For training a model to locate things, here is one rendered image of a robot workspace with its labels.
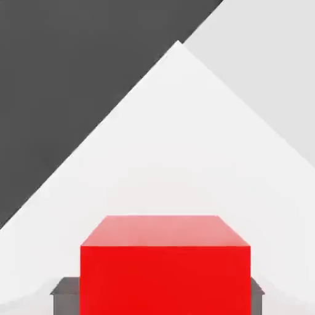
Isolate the small red cube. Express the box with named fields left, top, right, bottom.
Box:
left=79, top=215, right=252, bottom=315

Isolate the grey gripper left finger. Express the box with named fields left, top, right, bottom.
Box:
left=0, top=276, right=81, bottom=315

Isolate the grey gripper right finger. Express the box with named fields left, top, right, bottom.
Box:
left=250, top=276, right=315, bottom=315

